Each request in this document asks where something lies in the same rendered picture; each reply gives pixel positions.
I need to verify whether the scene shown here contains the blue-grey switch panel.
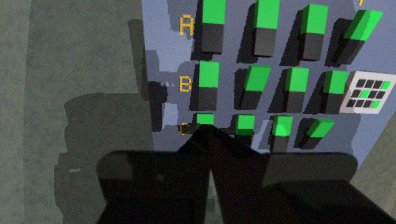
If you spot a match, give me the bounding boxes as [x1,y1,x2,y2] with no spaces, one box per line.
[141,0,396,169]

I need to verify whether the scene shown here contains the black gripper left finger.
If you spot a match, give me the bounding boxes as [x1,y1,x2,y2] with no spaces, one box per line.
[96,124,212,224]

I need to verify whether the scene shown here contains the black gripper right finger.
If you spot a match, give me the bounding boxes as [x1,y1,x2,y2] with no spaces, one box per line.
[207,124,358,224]

